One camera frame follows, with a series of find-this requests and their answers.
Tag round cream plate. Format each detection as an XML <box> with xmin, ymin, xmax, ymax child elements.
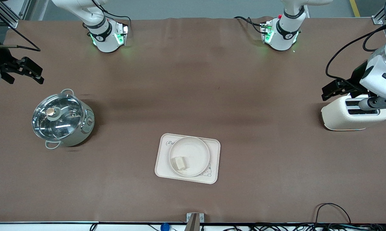
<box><xmin>169</xmin><ymin>136</ymin><xmax>210</xmax><ymax>177</ymax></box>

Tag small white bun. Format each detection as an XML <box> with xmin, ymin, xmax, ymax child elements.
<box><xmin>175</xmin><ymin>156</ymin><xmax>189</xmax><ymax>170</ymax></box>

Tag metal left base connector plate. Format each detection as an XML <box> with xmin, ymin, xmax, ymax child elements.
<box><xmin>260</xmin><ymin>21</ymin><xmax>274</xmax><ymax>44</ymax></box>

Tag metal base connector plate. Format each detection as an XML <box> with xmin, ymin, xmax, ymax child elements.
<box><xmin>114</xmin><ymin>23</ymin><xmax>129</xmax><ymax>46</ymax></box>
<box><xmin>260</xmin><ymin>21</ymin><xmax>274</xmax><ymax>44</ymax></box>

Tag metal right base connector plate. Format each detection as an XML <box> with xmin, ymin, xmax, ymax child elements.
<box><xmin>114</xmin><ymin>23</ymin><xmax>129</xmax><ymax>46</ymax></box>

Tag cream two-slot toaster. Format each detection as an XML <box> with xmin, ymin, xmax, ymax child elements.
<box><xmin>321</xmin><ymin>94</ymin><xmax>386</xmax><ymax>131</ymax></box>

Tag glass pot lid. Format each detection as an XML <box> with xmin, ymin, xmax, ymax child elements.
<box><xmin>32</xmin><ymin>94</ymin><xmax>84</xmax><ymax>141</ymax></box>

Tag stainless steel electric pot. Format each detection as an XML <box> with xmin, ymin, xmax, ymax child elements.
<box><xmin>32</xmin><ymin>89</ymin><xmax>95</xmax><ymax>150</ymax></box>

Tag cream rabbit print tray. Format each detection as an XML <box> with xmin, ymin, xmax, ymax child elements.
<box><xmin>154</xmin><ymin>133</ymin><xmax>221</xmax><ymax>184</ymax></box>

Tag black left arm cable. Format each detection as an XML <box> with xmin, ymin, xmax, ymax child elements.
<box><xmin>326</xmin><ymin>24</ymin><xmax>386</xmax><ymax>84</ymax></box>

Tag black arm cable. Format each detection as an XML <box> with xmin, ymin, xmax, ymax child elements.
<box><xmin>326</xmin><ymin>24</ymin><xmax>386</xmax><ymax>84</ymax></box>
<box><xmin>0</xmin><ymin>2</ymin><xmax>41</xmax><ymax>52</ymax></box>

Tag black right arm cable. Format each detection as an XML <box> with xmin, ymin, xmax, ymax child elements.
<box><xmin>0</xmin><ymin>2</ymin><xmax>41</xmax><ymax>52</ymax></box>

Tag aluminium frame profile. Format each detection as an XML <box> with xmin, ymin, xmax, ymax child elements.
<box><xmin>372</xmin><ymin>6</ymin><xmax>386</xmax><ymax>25</ymax></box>
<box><xmin>0</xmin><ymin>0</ymin><xmax>31</xmax><ymax>29</ymax></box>

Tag black right base cable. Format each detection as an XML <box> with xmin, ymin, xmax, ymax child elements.
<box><xmin>92</xmin><ymin>0</ymin><xmax>131</xmax><ymax>32</ymax></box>

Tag black base cable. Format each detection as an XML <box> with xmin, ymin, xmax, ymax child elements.
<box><xmin>92</xmin><ymin>0</ymin><xmax>131</xmax><ymax>32</ymax></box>
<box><xmin>234</xmin><ymin>16</ymin><xmax>265</xmax><ymax>34</ymax></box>

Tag black looped floor cable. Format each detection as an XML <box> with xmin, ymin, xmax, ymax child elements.
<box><xmin>314</xmin><ymin>203</ymin><xmax>351</xmax><ymax>225</ymax></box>

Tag black left base cable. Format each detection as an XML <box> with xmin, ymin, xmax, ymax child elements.
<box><xmin>234</xmin><ymin>16</ymin><xmax>265</xmax><ymax>34</ymax></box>

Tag black cable bundle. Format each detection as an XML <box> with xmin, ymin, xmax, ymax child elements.
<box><xmin>225</xmin><ymin>223</ymin><xmax>386</xmax><ymax>231</ymax></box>

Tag metal table edge bracket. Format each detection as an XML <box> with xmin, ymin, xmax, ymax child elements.
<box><xmin>185</xmin><ymin>213</ymin><xmax>204</xmax><ymax>231</ymax></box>

